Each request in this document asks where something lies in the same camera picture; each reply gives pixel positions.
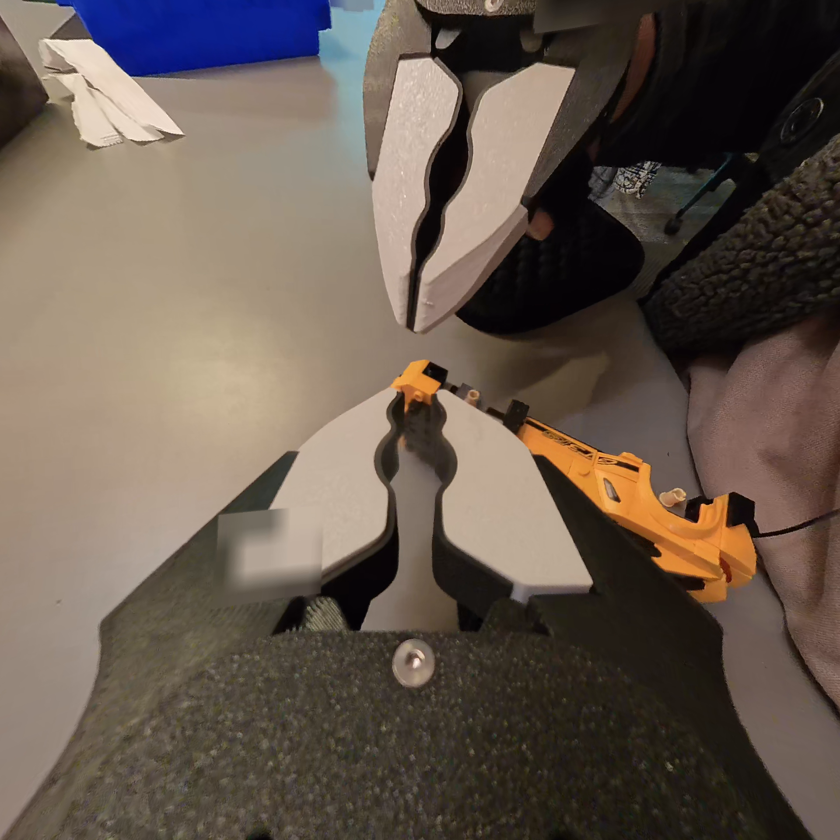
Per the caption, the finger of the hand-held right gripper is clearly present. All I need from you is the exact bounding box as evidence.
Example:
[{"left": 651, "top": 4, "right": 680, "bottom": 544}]
[
  {"left": 372, "top": 56, "right": 463, "bottom": 329},
  {"left": 414, "top": 63, "right": 578, "bottom": 333}
]

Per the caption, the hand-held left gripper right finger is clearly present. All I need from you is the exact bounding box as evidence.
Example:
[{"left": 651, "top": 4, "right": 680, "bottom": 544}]
[{"left": 431, "top": 394, "right": 592, "bottom": 598}]

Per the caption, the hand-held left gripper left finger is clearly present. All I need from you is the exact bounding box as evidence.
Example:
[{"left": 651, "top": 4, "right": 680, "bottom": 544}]
[{"left": 276, "top": 389, "right": 418, "bottom": 578}]

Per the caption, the orange lego car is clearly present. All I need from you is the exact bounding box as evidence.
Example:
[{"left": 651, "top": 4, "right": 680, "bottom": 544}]
[{"left": 392, "top": 359, "right": 758, "bottom": 605}]

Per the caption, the large blue storage bin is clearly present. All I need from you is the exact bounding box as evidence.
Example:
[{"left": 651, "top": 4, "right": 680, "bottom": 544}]
[{"left": 59, "top": 0, "right": 332, "bottom": 77}]

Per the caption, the person's right hand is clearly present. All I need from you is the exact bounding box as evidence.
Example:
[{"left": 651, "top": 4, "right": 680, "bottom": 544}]
[{"left": 523, "top": 204, "right": 560, "bottom": 245}]

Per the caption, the patterned fabric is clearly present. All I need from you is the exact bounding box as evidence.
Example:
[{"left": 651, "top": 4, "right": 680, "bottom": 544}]
[{"left": 591, "top": 161, "right": 664, "bottom": 200}]

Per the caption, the grey fleece jacket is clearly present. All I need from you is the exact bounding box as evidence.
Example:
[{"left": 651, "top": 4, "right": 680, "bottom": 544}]
[{"left": 641, "top": 53, "right": 840, "bottom": 362}]

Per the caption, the pink shirt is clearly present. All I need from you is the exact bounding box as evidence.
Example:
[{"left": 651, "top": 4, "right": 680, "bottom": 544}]
[{"left": 686, "top": 315, "right": 840, "bottom": 710}]

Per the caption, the pile of empty paper bags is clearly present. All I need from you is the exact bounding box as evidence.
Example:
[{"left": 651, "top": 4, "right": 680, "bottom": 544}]
[{"left": 40, "top": 37, "right": 185, "bottom": 148}]

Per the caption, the black earphone with cable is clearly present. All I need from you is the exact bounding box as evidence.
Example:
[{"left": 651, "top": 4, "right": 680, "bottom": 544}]
[{"left": 755, "top": 515, "right": 840, "bottom": 542}]

